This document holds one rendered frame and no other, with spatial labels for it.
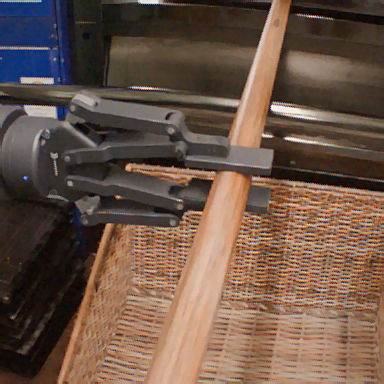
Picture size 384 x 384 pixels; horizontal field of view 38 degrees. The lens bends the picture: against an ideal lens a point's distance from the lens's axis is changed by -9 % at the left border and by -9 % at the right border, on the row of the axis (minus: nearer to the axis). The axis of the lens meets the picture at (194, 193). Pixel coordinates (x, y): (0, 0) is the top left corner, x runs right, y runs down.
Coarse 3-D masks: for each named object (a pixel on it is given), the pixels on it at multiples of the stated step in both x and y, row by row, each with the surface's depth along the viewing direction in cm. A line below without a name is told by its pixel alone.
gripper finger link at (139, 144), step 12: (108, 132) 53; (144, 132) 52; (108, 144) 51; (120, 144) 50; (132, 144) 50; (144, 144) 50; (156, 144) 49; (168, 144) 49; (180, 144) 49; (72, 156) 51; (84, 156) 51; (96, 156) 51; (108, 156) 51; (120, 156) 51; (132, 156) 50; (144, 156) 50; (156, 156) 50; (168, 156) 50; (180, 156) 49
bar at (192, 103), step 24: (0, 96) 72; (24, 96) 72; (48, 96) 71; (72, 96) 70; (120, 96) 69; (144, 96) 69; (168, 96) 68; (192, 96) 68; (216, 96) 68; (240, 96) 68; (288, 120) 66; (312, 120) 66; (336, 120) 65; (360, 120) 64
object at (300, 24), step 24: (120, 0) 102; (144, 0) 101; (168, 0) 101; (192, 0) 101; (216, 0) 101; (240, 0) 101; (192, 24) 101; (216, 24) 100; (240, 24) 99; (264, 24) 98; (288, 24) 97; (312, 24) 96; (336, 24) 95; (360, 24) 94
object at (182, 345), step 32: (288, 0) 94; (256, 64) 68; (256, 96) 60; (256, 128) 56; (224, 192) 47; (224, 224) 44; (192, 256) 41; (224, 256) 41; (192, 288) 38; (192, 320) 36; (160, 352) 34; (192, 352) 34
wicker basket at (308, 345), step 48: (288, 192) 112; (336, 192) 110; (144, 240) 121; (192, 240) 119; (240, 240) 117; (336, 240) 114; (96, 288) 101; (144, 288) 125; (288, 288) 118; (336, 288) 117; (96, 336) 104; (144, 336) 114; (240, 336) 114; (288, 336) 114; (336, 336) 113
